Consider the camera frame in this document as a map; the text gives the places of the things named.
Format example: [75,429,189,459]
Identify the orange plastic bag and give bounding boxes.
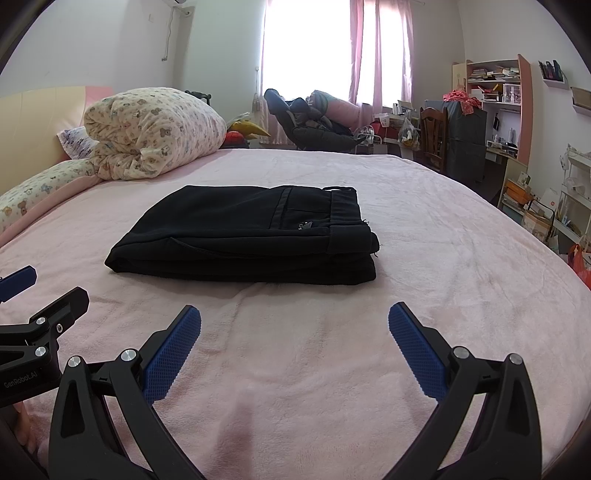
[567,244,591,289]

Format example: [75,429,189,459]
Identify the pink cushion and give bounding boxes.
[323,95,365,132]

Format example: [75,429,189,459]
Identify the purple floral pillow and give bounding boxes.
[56,126,100,161]

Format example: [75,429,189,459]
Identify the white wire rack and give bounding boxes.
[551,143,591,245]

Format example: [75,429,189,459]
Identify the black cabinet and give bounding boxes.
[425,99,488,195]

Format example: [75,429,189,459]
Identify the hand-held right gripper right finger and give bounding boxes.
[388,301,541,480]

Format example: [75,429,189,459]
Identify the bear print pillow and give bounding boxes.
[0,159,100,236]

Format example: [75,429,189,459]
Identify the pile of grey clothes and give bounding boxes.
[286,92,333,130]

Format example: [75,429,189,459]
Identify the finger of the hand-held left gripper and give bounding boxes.
[0,286,90,370]
[0,265,38,303]

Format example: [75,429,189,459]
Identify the red cloth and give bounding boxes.
[442,89,483,114]

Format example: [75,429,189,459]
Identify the pink curtain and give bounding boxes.
[348,0,414,109]

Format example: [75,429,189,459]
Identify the yellow plush toy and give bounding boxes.
[226,120,272,139]

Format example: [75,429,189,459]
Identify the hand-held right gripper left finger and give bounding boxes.
[48,305,206,480]

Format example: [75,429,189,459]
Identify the rolled bear print comforter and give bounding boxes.
[83,87,227,182]

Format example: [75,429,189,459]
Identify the cluttered side table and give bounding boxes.
[369,102,423,158]

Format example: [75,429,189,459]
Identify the pink bookshelf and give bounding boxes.
[451,54,539,213]

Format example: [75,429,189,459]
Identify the white cardboard box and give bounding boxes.
[536,187,561,217]

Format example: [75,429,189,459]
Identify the black pants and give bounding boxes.
[104,185,380,286]

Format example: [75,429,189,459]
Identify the pink fleece blanket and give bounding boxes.
[0,148,591,480]

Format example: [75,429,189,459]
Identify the black recliner chair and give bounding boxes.
[263,89,370,153]

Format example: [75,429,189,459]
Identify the orange cardboard box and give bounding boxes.
[501,179,532,206]

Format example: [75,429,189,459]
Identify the wooden chair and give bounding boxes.
[419,106,450,174]

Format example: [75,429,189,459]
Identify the cream bed headboard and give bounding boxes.
[0,85,114,195]

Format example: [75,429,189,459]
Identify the white air conditioner hose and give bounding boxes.
[161,7,178,62]

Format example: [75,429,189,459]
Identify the clear plastic bag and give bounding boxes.
[397,117,422,151]

